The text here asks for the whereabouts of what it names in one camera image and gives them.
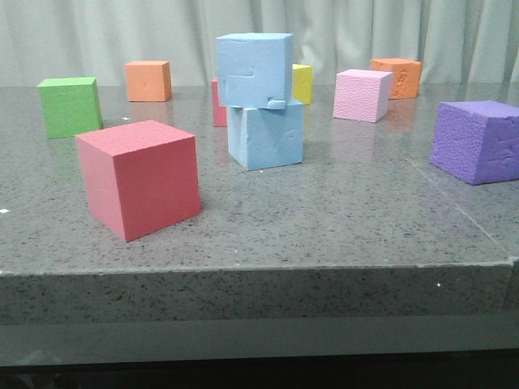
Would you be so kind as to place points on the light blue cube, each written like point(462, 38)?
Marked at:
point(266, 138)
point(254, 70)

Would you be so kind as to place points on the small red foam cube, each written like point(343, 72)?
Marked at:
point(218, 110)

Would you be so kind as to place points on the large red foam cube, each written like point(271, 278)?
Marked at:
point(139, 177)

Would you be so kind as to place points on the yellow foam cube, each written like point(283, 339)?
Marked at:
point(302, 83)

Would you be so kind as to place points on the pink foam cube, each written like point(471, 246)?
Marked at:
point(362, 95)

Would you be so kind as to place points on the orange foam cube left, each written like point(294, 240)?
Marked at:
point(148, 81)

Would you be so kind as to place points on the orange foam cube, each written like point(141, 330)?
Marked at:
point(406, 75)
point(148, 81)

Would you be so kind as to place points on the orange foam cube right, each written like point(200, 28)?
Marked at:
point(406, 75)

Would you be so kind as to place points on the green foam cube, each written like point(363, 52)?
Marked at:
point(70, 106)

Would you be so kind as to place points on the purple foam cube right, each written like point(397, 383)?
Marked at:
point(476, 141)

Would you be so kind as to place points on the grey curtain backdrop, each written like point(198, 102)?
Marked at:
point(456, 41)

